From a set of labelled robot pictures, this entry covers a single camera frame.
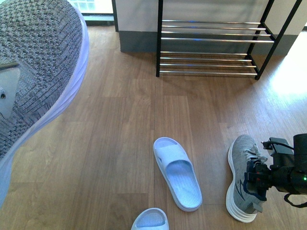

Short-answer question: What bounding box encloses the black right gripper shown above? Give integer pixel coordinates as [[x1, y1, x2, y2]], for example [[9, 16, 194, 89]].
[[245, 137, 294, 201]]

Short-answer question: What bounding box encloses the grey sneaker white sole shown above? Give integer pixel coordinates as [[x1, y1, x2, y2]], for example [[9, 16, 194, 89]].
[[226, 134, 267, 223]]

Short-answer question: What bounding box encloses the black metal shoe rack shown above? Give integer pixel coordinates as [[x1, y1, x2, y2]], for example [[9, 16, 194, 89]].
[[156, 0, 302, 80]]

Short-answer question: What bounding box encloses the light blue slide slipper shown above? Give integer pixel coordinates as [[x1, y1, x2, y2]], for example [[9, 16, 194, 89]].
[[153, 137, 202, 212]]

